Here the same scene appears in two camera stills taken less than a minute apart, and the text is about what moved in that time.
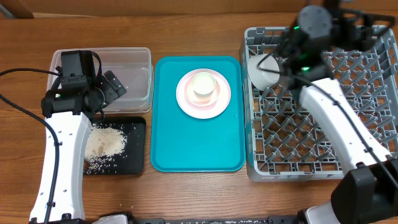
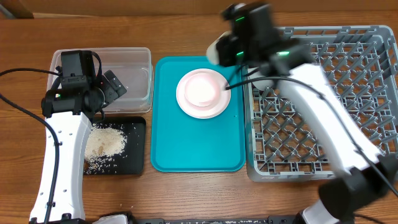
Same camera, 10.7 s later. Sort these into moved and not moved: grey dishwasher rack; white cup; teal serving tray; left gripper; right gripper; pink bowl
Moved: right gripper; white cup
Not moved: left gripper; pink bowl; teal serving tray; grey dishwasher rack
